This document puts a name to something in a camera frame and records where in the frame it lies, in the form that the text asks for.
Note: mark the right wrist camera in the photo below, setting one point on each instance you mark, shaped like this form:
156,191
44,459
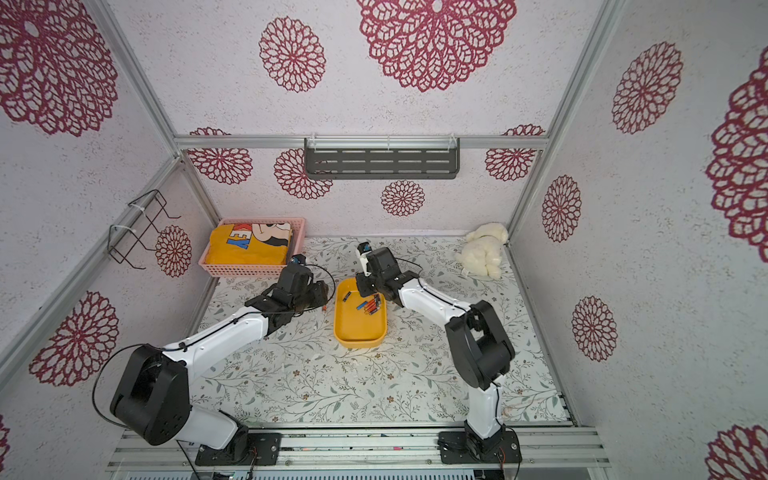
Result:
363,250

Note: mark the yellow folded cartoon shirt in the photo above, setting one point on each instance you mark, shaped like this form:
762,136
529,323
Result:
249,244

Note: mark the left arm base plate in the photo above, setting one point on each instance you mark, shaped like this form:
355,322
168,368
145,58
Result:
247,449

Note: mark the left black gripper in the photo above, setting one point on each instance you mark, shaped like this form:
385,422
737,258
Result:
321,293

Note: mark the grey wall shelf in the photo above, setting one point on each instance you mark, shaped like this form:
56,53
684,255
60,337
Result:
382,159

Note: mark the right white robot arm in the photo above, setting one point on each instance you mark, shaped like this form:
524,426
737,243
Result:
479,346

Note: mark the black wire wall rack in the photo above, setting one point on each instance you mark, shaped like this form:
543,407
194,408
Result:
124,238

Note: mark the white plush toy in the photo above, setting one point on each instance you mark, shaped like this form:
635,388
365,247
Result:
481,255

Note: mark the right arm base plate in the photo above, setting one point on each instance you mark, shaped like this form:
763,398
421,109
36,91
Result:
465,447

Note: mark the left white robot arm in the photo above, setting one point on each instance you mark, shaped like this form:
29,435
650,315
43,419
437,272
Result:
153,396

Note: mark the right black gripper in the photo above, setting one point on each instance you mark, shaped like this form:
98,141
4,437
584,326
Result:
365,284

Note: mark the yellow plastic storage box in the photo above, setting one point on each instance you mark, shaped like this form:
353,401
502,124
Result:
360,322

